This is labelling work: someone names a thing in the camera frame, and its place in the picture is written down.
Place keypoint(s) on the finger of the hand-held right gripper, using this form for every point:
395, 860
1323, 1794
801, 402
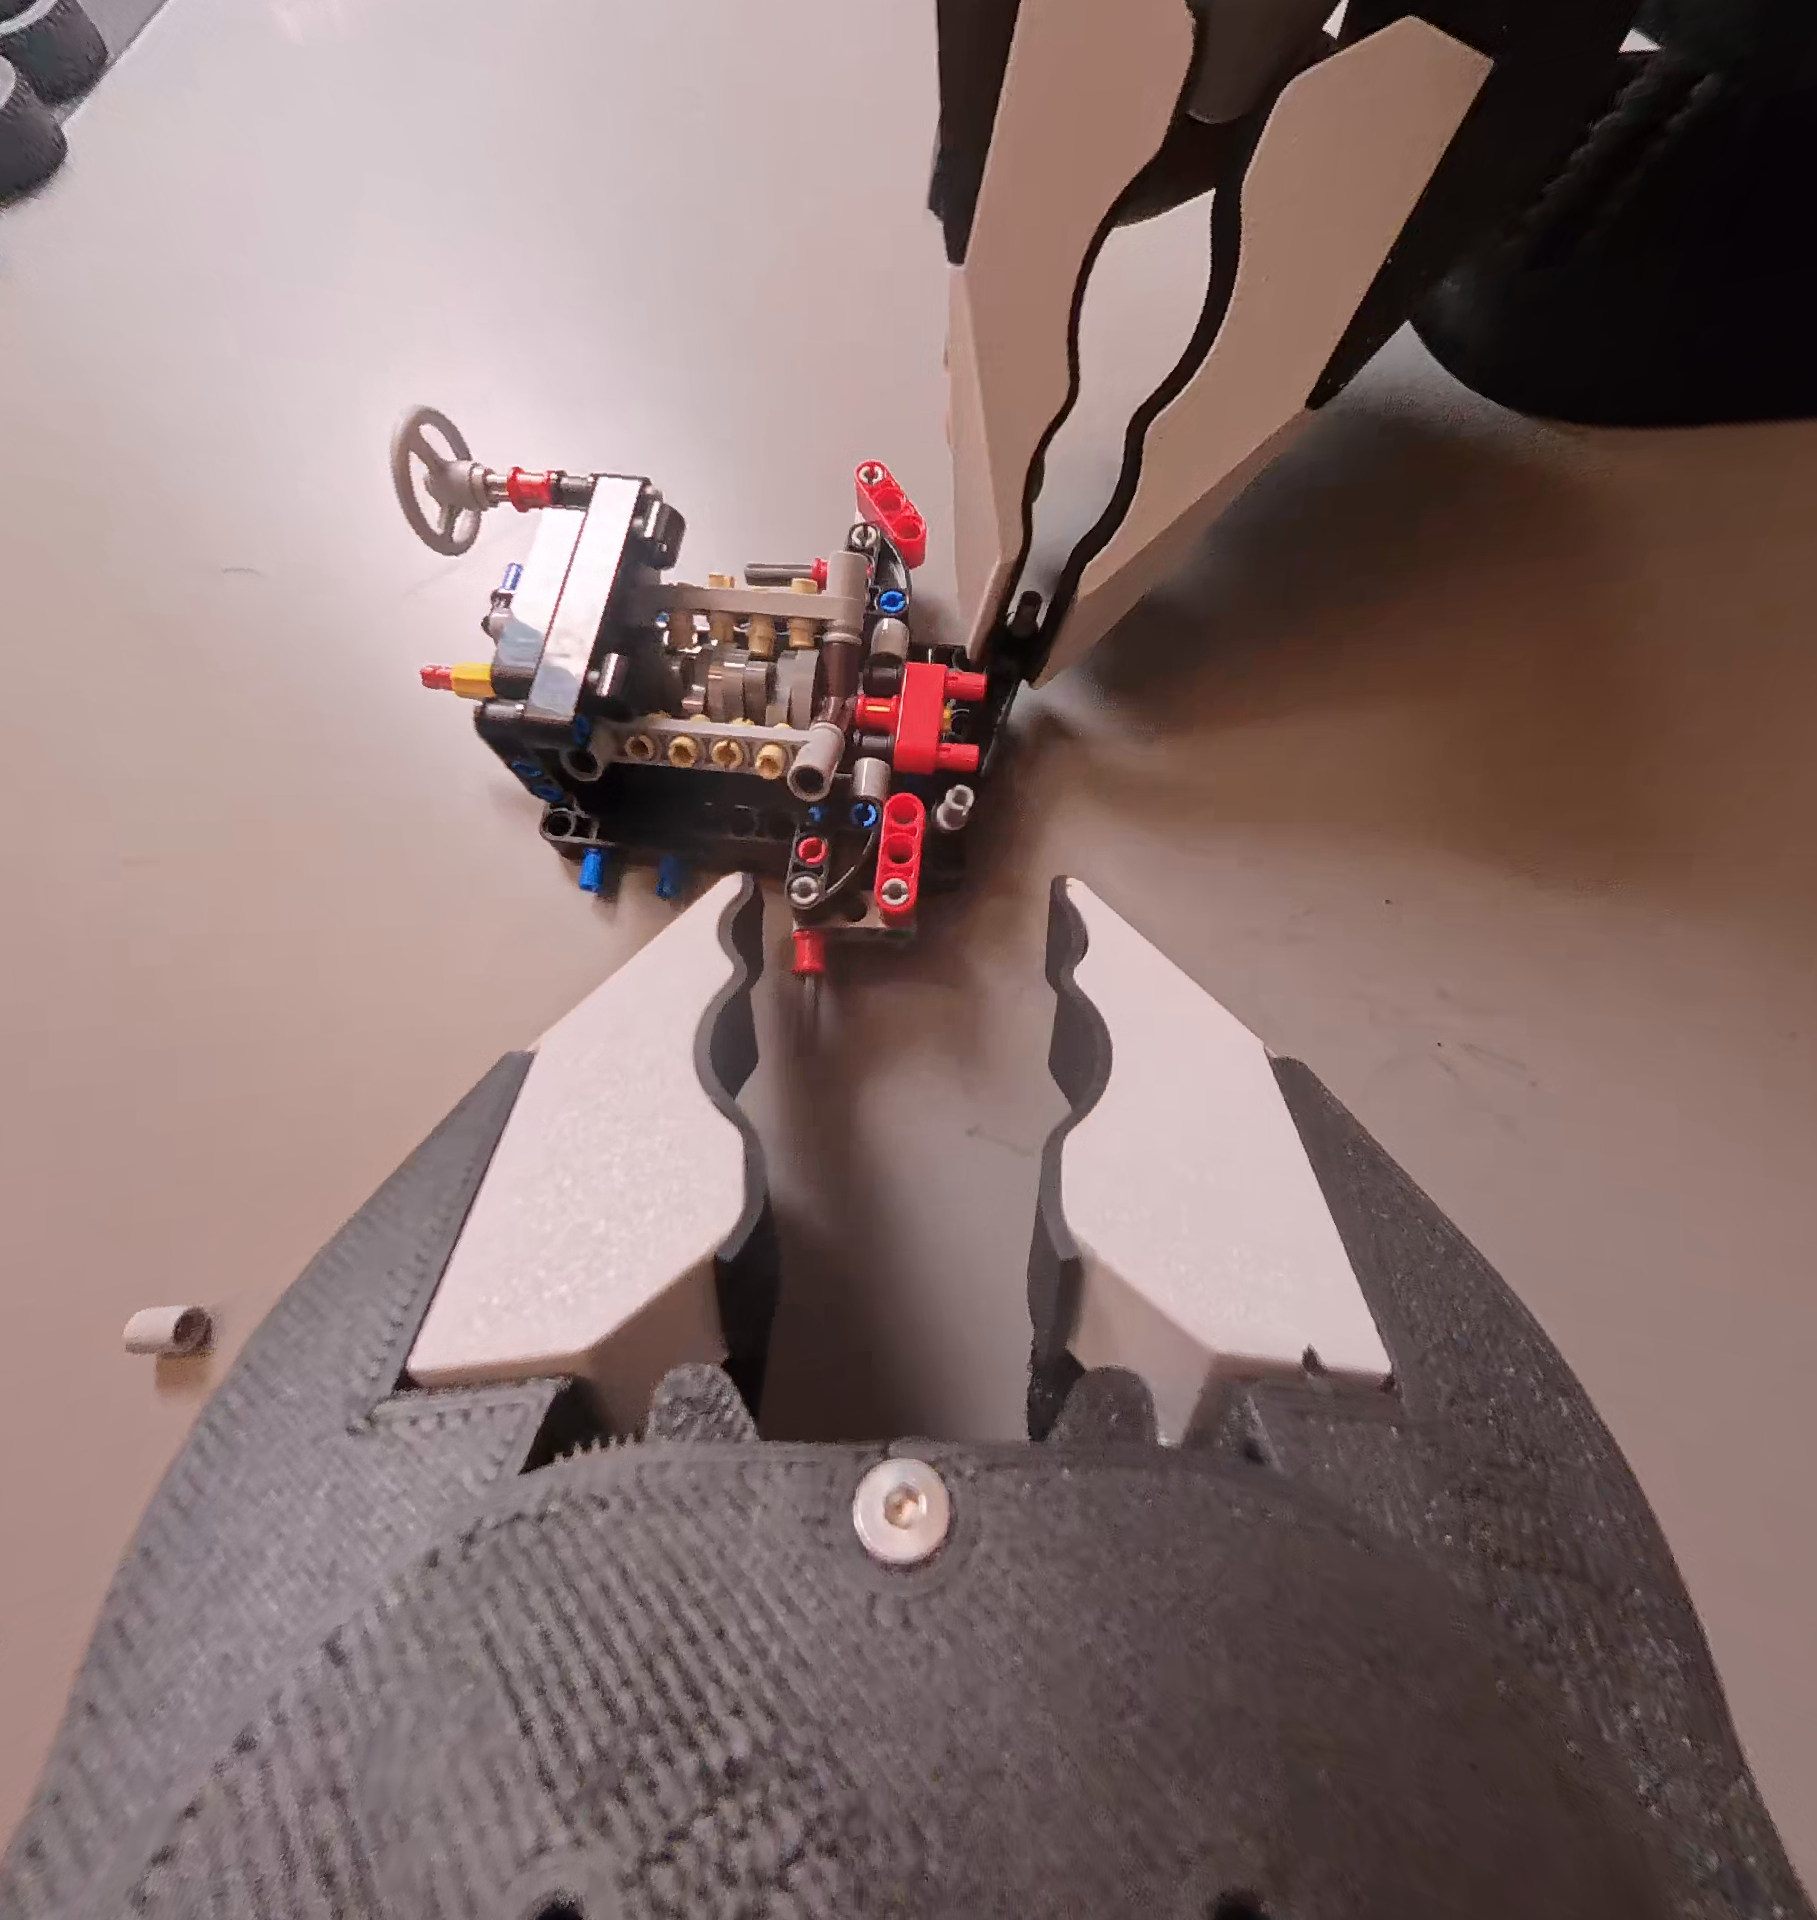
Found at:
1328, 270
1029, 225

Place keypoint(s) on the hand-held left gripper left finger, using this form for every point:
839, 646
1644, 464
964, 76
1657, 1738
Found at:
592, 1201

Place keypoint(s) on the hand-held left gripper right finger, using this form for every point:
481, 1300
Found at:
1209, 1216

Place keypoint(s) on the red lego beam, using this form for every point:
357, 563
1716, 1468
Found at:
901, 856
890, 499

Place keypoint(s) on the lego car chassis assembly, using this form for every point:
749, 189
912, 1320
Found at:
579, 600

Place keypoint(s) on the grey lego tube connector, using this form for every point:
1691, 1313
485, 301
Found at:
167, 1331

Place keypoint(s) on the black lego tyre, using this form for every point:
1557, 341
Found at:
53, 31
8, 135

